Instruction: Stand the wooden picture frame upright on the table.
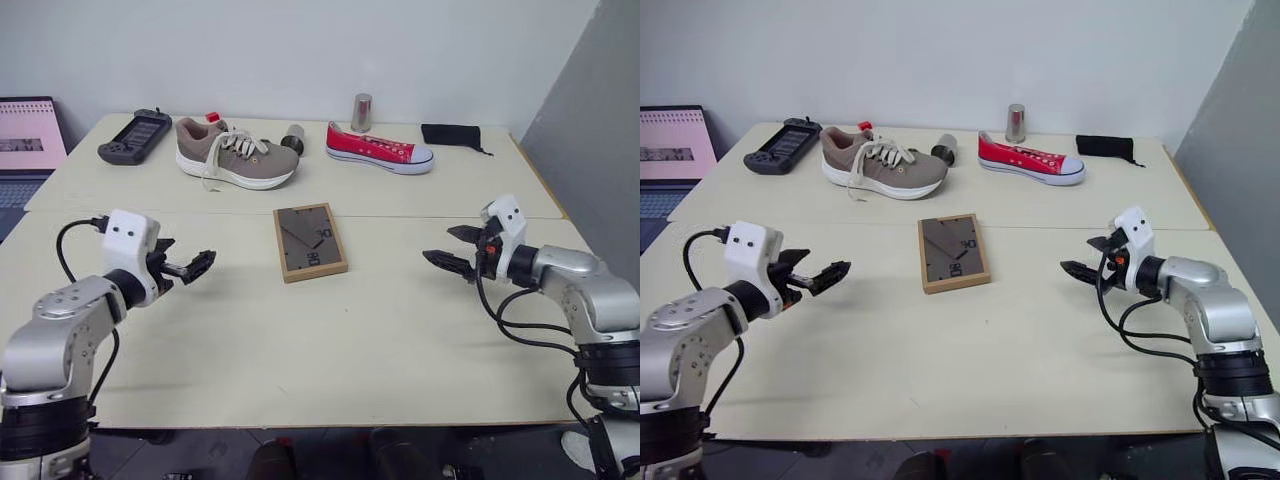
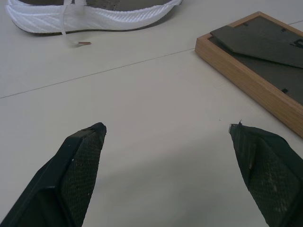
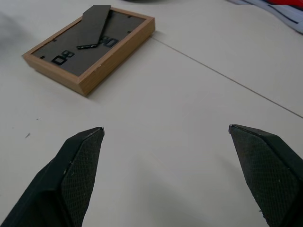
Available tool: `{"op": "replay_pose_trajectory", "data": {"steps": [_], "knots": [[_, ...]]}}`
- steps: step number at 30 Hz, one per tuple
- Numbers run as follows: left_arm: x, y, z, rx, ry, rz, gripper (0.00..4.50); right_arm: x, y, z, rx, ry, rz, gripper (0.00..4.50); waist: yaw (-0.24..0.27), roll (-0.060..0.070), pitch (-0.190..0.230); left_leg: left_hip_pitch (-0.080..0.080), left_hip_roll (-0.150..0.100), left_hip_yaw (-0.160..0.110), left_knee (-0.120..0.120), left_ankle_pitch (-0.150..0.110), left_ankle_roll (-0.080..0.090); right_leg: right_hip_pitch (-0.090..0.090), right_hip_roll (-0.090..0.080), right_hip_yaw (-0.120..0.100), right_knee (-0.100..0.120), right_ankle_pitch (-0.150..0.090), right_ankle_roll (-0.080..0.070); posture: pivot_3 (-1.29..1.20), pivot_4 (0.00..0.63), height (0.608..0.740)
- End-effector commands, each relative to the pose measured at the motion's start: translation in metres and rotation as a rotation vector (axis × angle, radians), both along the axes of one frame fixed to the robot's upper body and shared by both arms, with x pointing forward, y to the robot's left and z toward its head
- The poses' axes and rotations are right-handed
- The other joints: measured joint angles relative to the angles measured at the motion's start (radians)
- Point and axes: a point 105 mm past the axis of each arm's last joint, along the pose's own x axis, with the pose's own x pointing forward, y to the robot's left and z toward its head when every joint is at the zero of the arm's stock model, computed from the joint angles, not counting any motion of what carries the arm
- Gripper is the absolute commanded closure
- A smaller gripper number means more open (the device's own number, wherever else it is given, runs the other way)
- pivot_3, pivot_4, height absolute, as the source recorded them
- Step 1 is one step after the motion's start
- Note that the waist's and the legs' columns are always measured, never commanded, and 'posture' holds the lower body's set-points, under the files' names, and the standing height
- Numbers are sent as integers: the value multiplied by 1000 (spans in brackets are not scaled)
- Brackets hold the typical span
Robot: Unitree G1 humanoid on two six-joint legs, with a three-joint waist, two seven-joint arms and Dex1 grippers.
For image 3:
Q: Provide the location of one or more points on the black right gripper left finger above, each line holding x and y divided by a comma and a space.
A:
64, 179

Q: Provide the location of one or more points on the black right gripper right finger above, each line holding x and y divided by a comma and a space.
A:
267, 172

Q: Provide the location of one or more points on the red object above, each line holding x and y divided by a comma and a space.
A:
284, 2

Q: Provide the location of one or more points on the wooden picture frame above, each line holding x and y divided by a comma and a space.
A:
92, 50

